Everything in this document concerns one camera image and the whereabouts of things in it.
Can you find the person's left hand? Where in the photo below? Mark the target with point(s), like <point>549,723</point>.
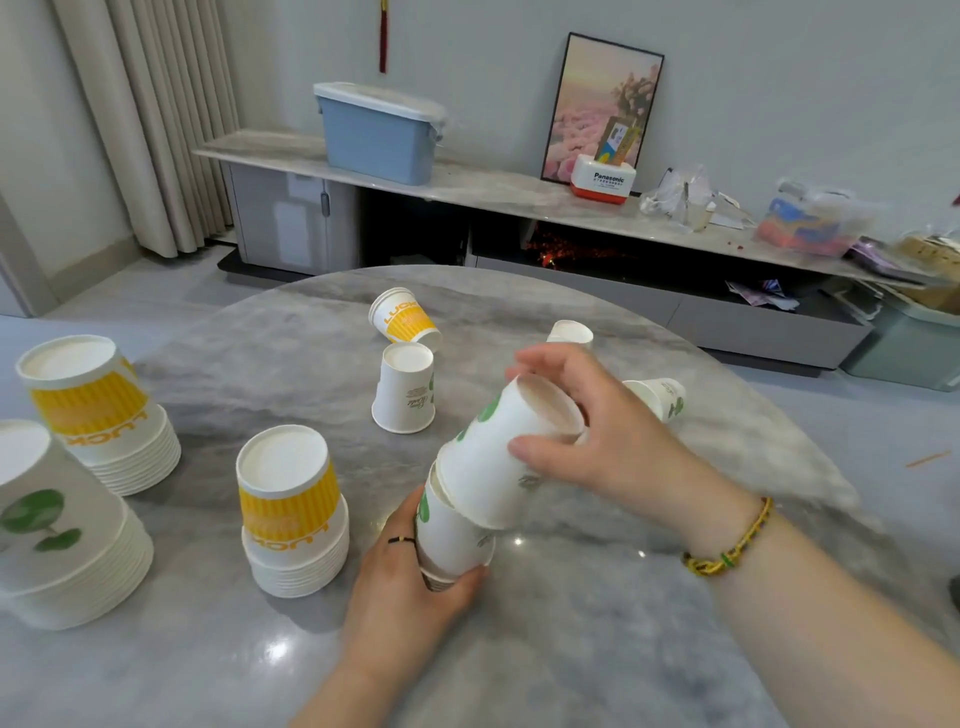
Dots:
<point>390,600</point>

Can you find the person's right hand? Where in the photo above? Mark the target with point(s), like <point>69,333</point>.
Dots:
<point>637,457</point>

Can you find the person's right thumb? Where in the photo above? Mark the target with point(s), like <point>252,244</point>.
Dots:
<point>544,456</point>

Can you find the person's left thumb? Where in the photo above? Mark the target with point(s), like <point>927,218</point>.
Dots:
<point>457,589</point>

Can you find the short stack of leaf cups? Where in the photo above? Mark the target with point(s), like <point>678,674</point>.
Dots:
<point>450,536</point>

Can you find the white green-leaf paper cup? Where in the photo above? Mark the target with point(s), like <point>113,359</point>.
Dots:
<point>570,332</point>
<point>405,390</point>
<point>660,395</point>
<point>487,465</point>

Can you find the person's left forearm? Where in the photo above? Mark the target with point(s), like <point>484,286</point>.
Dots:
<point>360,694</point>

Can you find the person's right forearm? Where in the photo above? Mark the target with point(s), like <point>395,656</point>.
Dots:
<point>825,630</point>

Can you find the small stack of yellow-striped cups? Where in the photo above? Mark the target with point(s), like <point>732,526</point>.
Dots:
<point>292,510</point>

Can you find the yellow striped paper cup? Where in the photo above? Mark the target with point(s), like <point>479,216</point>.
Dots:
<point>405,319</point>

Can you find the glowing electric fireplace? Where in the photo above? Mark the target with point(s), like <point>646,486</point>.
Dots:
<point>570,247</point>

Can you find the loose papers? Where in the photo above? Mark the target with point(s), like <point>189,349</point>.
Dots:
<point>761,294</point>

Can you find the grey marble-top tv cabinet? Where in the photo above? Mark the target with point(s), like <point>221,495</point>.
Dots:
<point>480,187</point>

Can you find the white and red box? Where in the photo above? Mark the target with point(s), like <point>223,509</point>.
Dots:
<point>602,184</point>

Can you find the clear crumpled plastic bag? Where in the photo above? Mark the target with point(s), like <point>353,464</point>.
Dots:
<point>679,196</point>

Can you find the small brown card box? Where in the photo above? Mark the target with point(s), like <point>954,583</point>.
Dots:
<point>619,141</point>

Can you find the blue plastic storage bin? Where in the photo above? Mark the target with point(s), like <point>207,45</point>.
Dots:
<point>379,139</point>

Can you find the clear box with colourful contents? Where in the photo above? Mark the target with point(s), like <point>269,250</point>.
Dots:
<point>814,221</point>

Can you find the framed pink flower picture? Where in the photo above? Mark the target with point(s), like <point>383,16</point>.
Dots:
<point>592,97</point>

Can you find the pale green storage box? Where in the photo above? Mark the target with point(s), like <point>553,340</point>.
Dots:
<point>907,345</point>

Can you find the orange stick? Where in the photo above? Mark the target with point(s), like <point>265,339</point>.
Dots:
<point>928,459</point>

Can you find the purple packet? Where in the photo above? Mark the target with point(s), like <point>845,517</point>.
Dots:
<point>876,256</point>

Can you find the large stack of green-leaf cups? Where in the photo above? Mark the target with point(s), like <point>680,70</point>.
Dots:
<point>60,540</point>

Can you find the tall stack of yellow-striped cups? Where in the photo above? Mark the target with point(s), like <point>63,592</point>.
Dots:
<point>97,412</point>

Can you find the beige woven basket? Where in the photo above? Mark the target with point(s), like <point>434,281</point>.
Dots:
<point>930,259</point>

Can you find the red hanging tassel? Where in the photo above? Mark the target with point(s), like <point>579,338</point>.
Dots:
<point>383,37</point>

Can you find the beige curtain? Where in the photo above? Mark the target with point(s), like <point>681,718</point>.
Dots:
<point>150,112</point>

